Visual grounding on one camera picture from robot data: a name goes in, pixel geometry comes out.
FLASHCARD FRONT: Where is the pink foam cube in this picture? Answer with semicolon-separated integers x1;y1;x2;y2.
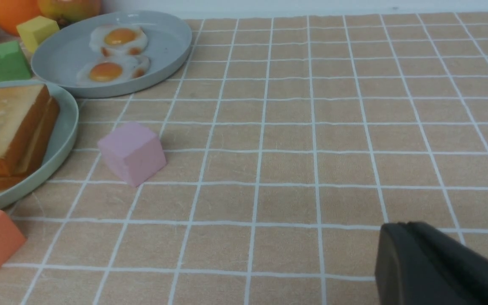
97;122;167;187

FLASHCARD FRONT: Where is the yellow foam cube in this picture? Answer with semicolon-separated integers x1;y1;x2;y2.
16;16;60;53

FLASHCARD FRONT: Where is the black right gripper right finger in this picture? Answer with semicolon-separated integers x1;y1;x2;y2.
405;222;488;305

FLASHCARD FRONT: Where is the fried egg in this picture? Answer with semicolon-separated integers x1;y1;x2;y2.
76;55;151;86
89;24;149;57

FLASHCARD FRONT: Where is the near fried egg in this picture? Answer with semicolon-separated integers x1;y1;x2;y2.
76;55;151;86

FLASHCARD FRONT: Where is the far fried egg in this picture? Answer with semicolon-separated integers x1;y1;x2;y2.
89;24;149;57

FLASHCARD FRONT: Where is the mint green serving plate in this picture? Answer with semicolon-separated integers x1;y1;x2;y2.
0;83;79;208

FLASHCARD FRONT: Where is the orange fruit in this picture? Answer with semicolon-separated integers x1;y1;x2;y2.
0;0;42;36

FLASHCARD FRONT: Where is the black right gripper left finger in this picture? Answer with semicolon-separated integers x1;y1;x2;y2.
374;224;481;305

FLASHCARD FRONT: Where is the green foam cube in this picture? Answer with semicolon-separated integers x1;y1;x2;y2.
0;40;32;82

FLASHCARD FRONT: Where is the red yellow apple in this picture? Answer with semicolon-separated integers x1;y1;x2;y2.
37;0;103;25

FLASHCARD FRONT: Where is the grey egg plate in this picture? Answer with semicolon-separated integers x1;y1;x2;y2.
30;11;192;99

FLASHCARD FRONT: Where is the toast slice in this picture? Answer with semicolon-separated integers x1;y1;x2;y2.
0;97;60;192
0;83;51;176

